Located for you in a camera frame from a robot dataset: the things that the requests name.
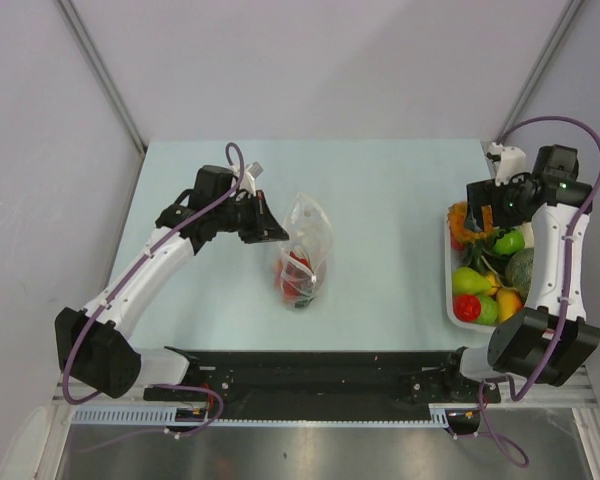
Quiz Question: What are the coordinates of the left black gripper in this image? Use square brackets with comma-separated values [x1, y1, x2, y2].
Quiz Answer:
[214, 190, 288, 244]

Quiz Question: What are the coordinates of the orange toy pineapple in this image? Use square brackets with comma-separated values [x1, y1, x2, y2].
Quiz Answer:
[447, 201, 497, 245]

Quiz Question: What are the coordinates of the clear zip top bag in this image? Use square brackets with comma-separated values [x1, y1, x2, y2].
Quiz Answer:
[274, 192, 334, 309]

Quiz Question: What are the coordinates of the green toy apple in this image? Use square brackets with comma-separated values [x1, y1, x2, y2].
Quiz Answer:
[451, 267, 491, 295]

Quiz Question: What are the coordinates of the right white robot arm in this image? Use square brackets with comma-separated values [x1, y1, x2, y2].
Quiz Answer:
[441, 143, 600, 401]

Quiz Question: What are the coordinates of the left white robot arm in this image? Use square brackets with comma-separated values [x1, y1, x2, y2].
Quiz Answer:
[54, 163, 289, 400]

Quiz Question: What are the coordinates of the green toy bell pepper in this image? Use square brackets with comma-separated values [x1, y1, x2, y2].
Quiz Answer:
[492, 229, 525, 256]

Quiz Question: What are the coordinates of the green toy melon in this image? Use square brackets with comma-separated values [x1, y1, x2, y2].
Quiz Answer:
[505, 248, 534, 296]

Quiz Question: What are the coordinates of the red toy tomato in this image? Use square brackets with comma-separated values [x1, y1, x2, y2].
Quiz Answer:
[452, 294, 482, 323]

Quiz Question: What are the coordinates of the light green toy guava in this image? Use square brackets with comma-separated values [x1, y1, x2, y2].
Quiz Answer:
[475, 295, 499, 326]

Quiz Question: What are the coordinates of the white plastic fruit basket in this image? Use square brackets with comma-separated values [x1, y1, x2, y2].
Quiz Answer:
[443, 199, 536, 333]

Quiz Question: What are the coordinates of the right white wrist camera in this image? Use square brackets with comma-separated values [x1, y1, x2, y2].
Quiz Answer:
[485, 142, 526, 186]

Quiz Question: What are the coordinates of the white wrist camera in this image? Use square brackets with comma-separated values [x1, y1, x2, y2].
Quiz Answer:
[485, 142, 526, 186]
[239, 162, 264, 196]

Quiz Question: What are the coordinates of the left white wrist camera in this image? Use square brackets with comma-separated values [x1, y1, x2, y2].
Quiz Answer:
[239, 162, 264, 196]

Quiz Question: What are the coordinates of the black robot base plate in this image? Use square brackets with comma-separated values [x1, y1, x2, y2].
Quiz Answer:
[143, 351, 501, 423]

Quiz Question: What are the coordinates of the white slotted cable duct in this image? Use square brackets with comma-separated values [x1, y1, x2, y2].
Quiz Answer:
[72, 406, 449, 428]

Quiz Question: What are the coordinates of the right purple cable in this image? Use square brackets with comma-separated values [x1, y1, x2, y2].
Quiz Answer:
[479, 115, 600, 469]

